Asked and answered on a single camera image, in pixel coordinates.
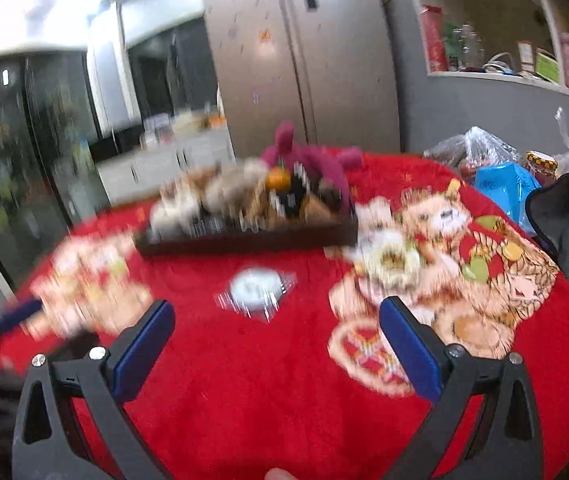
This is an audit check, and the glass sliding door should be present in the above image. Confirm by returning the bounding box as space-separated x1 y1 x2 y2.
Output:
0 52 105 281

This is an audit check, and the jar with yellow lid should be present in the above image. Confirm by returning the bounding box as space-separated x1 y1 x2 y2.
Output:
523 151 559 178

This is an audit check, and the dark brown box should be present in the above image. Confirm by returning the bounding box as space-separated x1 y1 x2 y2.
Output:
133 220 360 259

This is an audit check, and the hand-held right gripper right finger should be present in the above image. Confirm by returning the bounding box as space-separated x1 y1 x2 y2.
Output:
379 296 545 480

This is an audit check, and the dark kitchen window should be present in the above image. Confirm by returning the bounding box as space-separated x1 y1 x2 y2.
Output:
127 17 222 123

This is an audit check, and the white wall shelf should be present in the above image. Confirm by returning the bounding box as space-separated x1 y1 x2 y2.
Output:
405 0 569 106

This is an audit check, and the red printed blanket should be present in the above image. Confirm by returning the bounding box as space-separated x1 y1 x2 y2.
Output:
0 147 569 480

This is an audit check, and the black microwave oven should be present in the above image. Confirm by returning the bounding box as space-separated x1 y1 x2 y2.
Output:
89 130 145 161

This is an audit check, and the white plush toy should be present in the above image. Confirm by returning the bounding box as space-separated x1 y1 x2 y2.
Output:
152 180 205 238

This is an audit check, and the cream lace scrunchie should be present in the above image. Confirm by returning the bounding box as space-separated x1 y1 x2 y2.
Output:
352 227 425 288

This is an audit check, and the blue plastic bag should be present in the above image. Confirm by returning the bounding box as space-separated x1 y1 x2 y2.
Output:
473 162 545 236

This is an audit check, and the orange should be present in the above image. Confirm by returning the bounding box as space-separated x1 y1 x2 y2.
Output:
266 167 290 191

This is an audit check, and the green framed card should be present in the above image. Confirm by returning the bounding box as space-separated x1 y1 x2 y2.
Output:
535 50 563 83

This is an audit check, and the silver double-door refrigerator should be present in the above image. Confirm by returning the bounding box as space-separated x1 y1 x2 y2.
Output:
202 0 403 153

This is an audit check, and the black lace scrunchie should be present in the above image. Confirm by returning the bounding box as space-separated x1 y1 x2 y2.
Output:
272 187 315 221

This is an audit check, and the brown triangular hair clip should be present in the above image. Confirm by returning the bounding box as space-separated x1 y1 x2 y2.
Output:
309 195 341 222

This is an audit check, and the person's right hand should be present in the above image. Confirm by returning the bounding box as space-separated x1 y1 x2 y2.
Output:
263 454 298 480

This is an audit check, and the clear glass jar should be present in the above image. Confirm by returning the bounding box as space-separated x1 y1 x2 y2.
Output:
452 25 485 68

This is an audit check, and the dark grey cloth bag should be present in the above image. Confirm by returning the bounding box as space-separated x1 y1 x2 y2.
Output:
525 172 569 321

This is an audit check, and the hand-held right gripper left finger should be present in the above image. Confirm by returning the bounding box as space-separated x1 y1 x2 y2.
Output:
12 300 178 480

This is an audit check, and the red gift box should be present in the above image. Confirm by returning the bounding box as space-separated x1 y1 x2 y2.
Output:
419 5 450 73

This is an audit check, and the beige plush toy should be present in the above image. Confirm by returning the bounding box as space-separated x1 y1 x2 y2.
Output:
204 160 265 211

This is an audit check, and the round silver disc packet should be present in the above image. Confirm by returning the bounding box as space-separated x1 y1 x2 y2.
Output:
213 266 298 322

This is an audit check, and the magenta plush toy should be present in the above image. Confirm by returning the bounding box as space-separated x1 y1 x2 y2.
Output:
259 121 365 211

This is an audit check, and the small framed card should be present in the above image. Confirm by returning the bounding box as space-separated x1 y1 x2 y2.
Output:
517 40 538 73

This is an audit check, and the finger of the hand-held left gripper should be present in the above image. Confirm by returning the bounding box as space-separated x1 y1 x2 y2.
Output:
0 299 45 335

